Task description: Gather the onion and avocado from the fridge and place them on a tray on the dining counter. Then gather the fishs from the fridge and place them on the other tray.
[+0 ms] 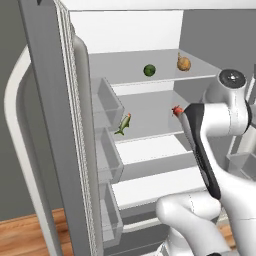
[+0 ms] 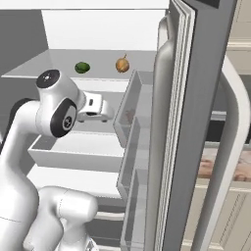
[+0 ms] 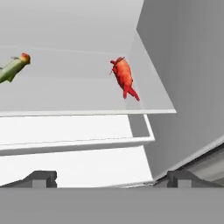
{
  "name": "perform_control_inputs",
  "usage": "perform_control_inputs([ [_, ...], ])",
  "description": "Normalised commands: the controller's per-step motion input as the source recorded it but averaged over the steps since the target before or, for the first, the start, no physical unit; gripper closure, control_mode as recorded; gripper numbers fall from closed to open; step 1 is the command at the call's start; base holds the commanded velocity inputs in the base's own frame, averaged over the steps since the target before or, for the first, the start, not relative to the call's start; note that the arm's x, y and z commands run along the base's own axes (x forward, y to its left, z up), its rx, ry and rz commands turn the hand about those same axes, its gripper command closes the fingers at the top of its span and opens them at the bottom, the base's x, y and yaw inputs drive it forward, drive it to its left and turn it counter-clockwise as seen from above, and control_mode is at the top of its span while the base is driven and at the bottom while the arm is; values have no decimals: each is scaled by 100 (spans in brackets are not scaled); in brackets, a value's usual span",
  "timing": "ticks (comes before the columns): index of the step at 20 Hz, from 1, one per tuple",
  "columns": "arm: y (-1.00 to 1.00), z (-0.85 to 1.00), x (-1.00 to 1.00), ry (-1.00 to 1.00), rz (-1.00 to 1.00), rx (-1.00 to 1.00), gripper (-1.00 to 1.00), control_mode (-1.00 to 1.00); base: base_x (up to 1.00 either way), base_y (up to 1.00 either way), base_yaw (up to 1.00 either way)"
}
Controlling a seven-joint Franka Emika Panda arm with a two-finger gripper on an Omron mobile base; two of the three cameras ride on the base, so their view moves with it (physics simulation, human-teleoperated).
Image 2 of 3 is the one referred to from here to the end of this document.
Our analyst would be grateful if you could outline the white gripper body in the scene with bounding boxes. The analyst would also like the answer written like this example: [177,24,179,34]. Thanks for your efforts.
[76,99,116,123]

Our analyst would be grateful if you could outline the white fridge body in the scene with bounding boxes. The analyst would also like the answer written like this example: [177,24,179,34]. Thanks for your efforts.
[0,0,171,251]

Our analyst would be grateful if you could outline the white fridge drawer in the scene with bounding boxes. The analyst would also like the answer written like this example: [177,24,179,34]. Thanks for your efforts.
[27,130,126,174]

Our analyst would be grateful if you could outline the green avocado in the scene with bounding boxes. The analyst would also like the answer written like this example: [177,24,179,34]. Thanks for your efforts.
[74,61,91,75]

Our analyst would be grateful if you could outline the grey fridge shelf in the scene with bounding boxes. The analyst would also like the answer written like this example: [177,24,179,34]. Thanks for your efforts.
[0,48,158,81]

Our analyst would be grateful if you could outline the brown onion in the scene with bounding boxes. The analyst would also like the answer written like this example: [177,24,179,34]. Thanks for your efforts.
[115,53,130,74]

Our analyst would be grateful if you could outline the grey fridge door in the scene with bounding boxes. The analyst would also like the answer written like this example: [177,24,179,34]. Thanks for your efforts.
[143,0,238,251]

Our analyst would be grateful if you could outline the clear door bin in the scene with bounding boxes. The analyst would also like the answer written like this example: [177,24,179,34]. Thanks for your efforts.
[116,116,151,202]
[120,169,149,251]
[112,69,155,149]

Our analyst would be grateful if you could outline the white curved fridge door handle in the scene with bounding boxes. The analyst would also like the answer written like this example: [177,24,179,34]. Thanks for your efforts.
[190,55,251,251]

